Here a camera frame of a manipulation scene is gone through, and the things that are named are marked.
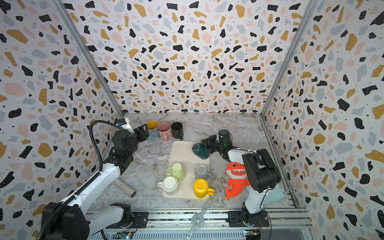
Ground blue patterned mug yellow inside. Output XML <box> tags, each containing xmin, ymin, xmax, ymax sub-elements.
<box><xmin>147</xmin><ymin>121</ymin><xmax>160</xmax><ymax>141</ymax></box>

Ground pink mug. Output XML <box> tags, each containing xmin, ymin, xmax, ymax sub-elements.
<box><xmin>158</xmin><ymin>122</ymin><xmax>172</xmax><ymax>141</ymax></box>

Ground dark green mug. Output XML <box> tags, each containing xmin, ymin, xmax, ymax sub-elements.
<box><xmin>192</xmin><ymin>143</ymin><xmax>211</xmax><ymax>160</ymax></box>

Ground black mug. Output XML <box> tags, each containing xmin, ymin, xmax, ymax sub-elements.
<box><xmin>171</xmin><ymin>122</ymin><xmax>184</xmax><ymax>141</ymax></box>

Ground grey mug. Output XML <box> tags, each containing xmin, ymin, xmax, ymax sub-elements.
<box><xmin>195</xmin><ymin>165</ymin><xmax>209</xmax><ymax>180</ymax></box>

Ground light green mug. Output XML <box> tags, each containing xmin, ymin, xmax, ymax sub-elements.
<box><xmin>166</xmin><ymin>163</ymin><xmax>186</xmax><ymax>182</ymax></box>

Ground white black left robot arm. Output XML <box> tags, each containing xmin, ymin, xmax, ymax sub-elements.
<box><xmin>37</xmin><ymin>124</ymin><xmax>149</xmax><ymax>240</ymax></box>

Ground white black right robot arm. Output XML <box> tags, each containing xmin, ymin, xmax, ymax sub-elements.
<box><xmin>201</xmin><ymin>130</ymin><xmax>281</xmax><ymax>227</ymax></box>

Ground white mug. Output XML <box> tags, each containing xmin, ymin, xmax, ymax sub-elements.
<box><xmin>157</xmin><ymin>176</ymin><xmax>179</xmax><ymax>195</ymax></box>

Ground red shark plush toy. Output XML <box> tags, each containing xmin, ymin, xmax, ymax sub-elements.
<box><xmin>226</xmin><ymin>162</ymin><xmax>250</xmax><ymax>201</ymax></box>

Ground glittery silver cylinder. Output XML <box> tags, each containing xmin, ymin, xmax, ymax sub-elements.
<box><xmin>113</xmin><ymin>178</ymin><xmax>137</xmax><ymax>198</ymax></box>

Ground beige tray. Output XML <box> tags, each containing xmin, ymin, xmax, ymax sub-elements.
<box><xmin>162</xmin><ymin>141</ymin><xmax>211</xmax><ymax>201</ymax></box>

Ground teal cloth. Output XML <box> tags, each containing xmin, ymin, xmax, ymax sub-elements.
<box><xmin>263</xmin><ymin>185</ymin><xmax>285</xmax><ymax>206</ymax></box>

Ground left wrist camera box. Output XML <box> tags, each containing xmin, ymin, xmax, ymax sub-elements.
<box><xmin>115</xmin><ymin>117</ymin><xmax>135</xmax><ymax>134</ymax></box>

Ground metal perforated bracket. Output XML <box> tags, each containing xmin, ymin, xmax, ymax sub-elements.
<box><xmin>185</xmin><ymin>203</ymin><xmax>210</xmax><ymax>240</ymax></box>

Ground aluminium corner post left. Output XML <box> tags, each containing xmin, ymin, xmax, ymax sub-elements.
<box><xmin>52</xmin><ymin>0</ymin><xmax>124</xmax><ymax>118</ymax></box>

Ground aluminium corner post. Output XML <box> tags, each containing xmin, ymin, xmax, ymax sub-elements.
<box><xmin>261</xmin><ymin>0</ymin><xmax>319</xmax><ymax>119</ymax></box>
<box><xmin>52</xmin><ymin>0</ymin><xmax>124</xmax><ymax>118</ymax></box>

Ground aluminium corner post right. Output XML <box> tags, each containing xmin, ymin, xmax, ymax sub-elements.
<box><xmin>261</xmin><ymin>0</ymin><xmax>319</xmax><ymax>119</ymax></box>

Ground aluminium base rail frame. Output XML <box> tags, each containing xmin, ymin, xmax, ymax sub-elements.
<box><xmin>104</xmin><ymin>207</ymin><xmax>317</xmax><ymax>240</ymax></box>

